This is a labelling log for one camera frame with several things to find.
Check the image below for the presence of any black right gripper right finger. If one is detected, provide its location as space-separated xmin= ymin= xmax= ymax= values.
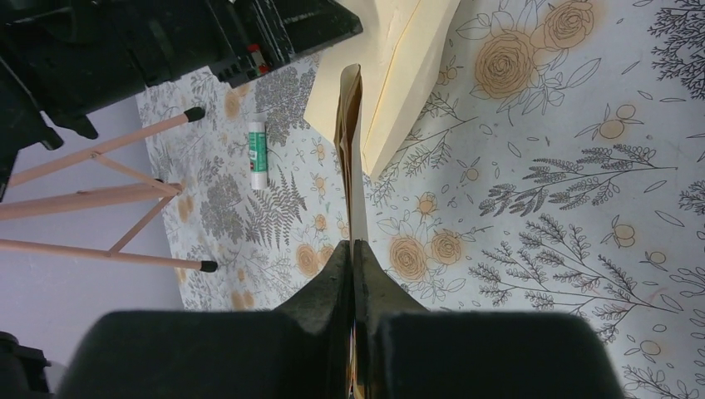
xmin=352 ymin=240 xmax=623 ymax=398

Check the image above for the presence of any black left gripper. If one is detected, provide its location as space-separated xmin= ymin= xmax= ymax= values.
xmin=1 ymin=1 xmax=284 ymax=188

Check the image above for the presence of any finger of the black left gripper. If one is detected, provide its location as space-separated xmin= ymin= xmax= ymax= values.
xmin=275 ymin=0 xmax=362 ymax=60

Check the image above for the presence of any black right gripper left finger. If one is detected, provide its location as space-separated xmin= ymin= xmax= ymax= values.
xmin=58 ymin=240 xmax=352 ymax=398

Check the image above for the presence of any cream envelope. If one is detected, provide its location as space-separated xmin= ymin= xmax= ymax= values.
xmin=304 ymin=0 xmax=459 ymax=180

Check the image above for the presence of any white green glue stick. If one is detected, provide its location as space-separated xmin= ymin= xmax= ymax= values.
xmin=248 ymin=121 xmax=269 ymax=190

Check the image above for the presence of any pink tripod music stand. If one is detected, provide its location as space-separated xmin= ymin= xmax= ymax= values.
xmin=1 ymin=106 xmax=219 ymax=273

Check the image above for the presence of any floral patterned table mat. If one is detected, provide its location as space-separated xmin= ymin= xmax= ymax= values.
xmin=136 ymin=1 xmax=704 ymax=398

